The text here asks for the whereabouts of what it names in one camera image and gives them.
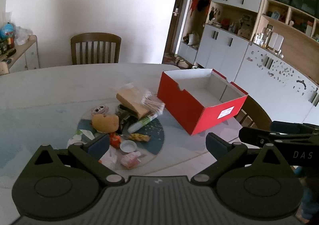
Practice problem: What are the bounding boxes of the white side cabinet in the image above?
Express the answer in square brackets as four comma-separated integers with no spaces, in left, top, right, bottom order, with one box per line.
[1,35,40,75]

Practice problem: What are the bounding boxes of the red cardboard box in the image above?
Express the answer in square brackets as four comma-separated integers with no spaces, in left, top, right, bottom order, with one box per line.
[157,69,248,135]

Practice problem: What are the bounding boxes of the dark wooden chair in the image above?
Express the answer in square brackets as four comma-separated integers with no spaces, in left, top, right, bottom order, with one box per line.
[70,32,122,65]

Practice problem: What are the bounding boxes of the tan plush toy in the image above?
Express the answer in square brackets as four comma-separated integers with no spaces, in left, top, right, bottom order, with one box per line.
[91,114,119,133]

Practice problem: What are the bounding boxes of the yellow snack wrapper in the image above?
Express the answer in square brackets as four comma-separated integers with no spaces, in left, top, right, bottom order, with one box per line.
[128,133,150,142]

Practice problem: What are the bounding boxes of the red orange small toy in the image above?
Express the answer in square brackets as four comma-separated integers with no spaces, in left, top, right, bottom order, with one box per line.
[109,133,122,149]

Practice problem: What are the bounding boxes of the near wooden chair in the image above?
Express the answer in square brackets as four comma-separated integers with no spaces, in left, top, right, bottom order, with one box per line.
[235,95,272,130]

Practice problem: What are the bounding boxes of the pink packet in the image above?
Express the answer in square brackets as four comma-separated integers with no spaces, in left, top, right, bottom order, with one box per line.
[120,151,141,169]

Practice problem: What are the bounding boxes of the blue gloved right hand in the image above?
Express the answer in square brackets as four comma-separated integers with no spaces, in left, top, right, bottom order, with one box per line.
[294,166,318,224]

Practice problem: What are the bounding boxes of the blue round placemat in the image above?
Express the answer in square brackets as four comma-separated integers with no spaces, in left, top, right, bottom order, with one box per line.
[77,118,164,155]

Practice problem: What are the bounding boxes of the white round lid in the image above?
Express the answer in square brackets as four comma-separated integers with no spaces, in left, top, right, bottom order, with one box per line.
[120,140,137,153]

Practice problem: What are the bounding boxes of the bag of cotton swabs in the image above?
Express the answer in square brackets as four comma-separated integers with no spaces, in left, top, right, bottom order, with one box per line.
[141,91,165,115]

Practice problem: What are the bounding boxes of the black snack packet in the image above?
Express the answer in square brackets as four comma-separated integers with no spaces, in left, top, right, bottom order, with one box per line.
[116,104,138,134]

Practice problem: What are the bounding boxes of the dark wooden door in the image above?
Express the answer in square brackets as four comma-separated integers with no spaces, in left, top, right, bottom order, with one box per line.
[164,0,184,53]

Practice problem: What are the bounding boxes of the blue globe toy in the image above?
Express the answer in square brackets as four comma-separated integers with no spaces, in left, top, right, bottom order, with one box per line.
[0,22,14,40]

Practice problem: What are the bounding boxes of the monster face plush pouch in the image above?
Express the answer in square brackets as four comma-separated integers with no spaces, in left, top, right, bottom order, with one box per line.
[91,105,109,116]

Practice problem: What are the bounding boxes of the white green glue tube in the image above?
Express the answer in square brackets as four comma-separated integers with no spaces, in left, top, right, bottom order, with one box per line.
[128,113,159,134]

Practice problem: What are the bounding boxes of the bagged bread slice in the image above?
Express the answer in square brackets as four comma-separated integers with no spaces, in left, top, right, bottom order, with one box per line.
[116,83,150,119]

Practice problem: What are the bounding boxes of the green white tissue pack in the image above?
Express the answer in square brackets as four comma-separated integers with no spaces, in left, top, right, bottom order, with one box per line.
[67,129,95,147]

